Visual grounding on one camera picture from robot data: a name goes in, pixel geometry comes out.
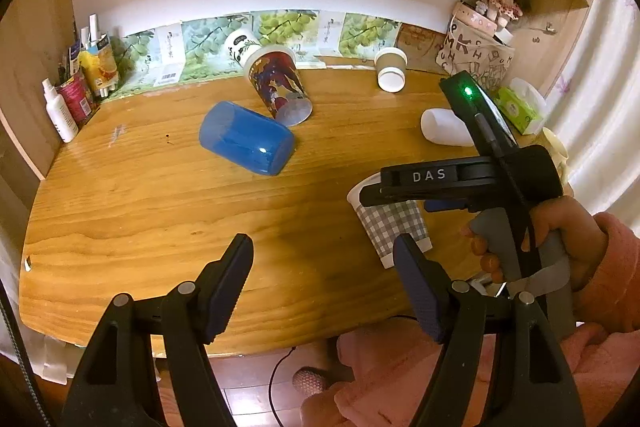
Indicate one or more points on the cartoon print cup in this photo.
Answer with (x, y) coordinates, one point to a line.
(277, 79)

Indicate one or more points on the white tube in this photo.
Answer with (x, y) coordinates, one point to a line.
(93, 29)

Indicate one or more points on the brown paper cup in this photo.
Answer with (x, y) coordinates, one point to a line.
(391, 69)

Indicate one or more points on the red cosmetic tube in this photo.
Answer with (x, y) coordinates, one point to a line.
(75, 97)

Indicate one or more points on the grape print cardboard strip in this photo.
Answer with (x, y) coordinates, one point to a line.
(200, 39)

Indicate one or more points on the person's right forearm pink sleeve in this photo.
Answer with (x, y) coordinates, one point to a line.
(620, 277)

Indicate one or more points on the plain white cup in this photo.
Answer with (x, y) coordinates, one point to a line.
(440, 127)

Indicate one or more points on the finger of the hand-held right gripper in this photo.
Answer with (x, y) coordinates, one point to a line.
(400, 194)

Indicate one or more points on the green tissue pack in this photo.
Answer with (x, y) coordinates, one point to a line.
(515, 107)

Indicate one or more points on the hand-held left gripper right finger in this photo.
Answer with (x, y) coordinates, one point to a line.
(422, 292)

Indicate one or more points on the white spray bottle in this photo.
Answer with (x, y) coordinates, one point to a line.
(60, 114)

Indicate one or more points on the yellow packet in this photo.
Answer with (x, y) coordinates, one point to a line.
(100, 67)

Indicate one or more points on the pink round box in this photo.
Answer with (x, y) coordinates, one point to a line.
(470, 14)

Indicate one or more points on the small metal hook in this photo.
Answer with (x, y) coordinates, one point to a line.
(550, 28)

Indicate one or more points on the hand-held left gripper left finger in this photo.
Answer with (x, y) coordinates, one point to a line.
(227, 287)

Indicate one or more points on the cream-coloured object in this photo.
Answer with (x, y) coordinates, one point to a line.
(557, 152)

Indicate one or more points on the blue plastic cup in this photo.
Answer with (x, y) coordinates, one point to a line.
(240, 137)

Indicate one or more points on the person's pink robe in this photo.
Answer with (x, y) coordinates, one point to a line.
(400, 382)

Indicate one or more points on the person's right hand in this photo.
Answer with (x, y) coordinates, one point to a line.
(575, 232)

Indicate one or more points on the white curtain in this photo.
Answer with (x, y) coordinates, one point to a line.
(610, 107)

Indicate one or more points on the checkered paper cup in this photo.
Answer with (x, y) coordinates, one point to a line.
(392, 224)

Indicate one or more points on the letter print canvas bag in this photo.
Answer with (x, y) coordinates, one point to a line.
(475, 52)

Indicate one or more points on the wooden side panel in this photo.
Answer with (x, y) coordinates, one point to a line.
(35, 72)

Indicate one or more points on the white panda print cup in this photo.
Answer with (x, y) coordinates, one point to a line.
(239, 46)

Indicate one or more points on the pink slipper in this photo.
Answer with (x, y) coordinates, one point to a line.
(309, 380)

